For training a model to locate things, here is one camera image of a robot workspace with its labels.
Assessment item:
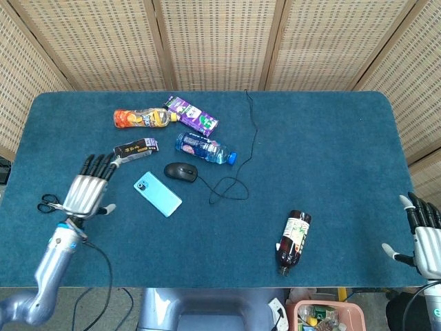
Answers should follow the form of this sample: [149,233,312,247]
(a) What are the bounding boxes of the orange juice bottle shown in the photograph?
[113,107,178,130]

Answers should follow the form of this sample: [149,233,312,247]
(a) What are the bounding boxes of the blue floor cable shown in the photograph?
[70,287,134,331]

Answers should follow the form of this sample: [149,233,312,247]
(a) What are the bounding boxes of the blue capped water bottle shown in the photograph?
[175,132,238,166]

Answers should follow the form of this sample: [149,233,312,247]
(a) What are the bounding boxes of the black computer mouse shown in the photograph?
[163,162,199,183]

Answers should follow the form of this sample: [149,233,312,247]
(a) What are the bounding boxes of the white power strip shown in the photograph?
[267,298,289,328]

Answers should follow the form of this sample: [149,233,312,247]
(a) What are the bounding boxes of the woven bamboo folding screen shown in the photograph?
[0,0,441,204]

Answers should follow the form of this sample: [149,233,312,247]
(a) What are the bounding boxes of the dark brown drink bottle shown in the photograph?
[275,210,313,276]

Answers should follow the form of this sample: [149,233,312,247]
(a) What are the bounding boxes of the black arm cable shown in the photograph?
[401,281,441,331]
[81,240,114,331]

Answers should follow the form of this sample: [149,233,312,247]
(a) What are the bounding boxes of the smartphone with blue back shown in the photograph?
[133,171,183,219]

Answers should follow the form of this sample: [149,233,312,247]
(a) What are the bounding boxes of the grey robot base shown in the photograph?
[136,287,285,331]

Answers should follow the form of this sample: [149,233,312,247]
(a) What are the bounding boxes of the purple drink carton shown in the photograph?
[163,95,219,137]

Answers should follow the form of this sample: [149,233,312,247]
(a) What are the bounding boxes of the blue table mat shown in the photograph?
[0,90,427,288]

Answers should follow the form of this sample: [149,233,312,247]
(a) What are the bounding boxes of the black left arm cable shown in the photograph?
[81,240,114,331]

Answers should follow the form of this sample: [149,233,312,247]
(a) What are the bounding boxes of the black handled scissors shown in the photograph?
[37,194,70,214]

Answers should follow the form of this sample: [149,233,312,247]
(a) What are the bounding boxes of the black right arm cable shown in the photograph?
[401,281,441,331]

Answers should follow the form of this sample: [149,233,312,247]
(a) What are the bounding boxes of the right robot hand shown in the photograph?
[381,192,441,280]

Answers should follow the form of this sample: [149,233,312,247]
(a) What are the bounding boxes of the black mouse cable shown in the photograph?
[196,89,259,205]

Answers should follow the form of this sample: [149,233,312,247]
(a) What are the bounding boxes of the black and purple snack packet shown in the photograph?
[113,137,160,163]

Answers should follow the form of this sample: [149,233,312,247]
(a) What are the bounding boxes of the pink plastic basket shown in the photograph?
[284,299,367,331]

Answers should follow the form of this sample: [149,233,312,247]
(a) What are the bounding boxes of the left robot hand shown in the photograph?
[61,152,124,220]

